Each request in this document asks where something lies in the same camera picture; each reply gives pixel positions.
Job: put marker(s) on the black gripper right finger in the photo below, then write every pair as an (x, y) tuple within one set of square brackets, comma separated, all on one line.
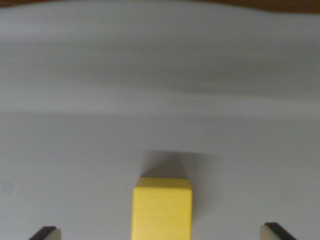
[(273, 232)]

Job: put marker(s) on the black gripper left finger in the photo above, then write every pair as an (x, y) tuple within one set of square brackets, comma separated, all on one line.
[(47, 233)]

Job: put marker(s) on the yellow wooden cube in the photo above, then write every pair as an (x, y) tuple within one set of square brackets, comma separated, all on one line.
[(162, 210)]

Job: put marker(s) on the white plastic bin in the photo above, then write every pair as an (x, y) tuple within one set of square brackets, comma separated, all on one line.
[(160, 100)]

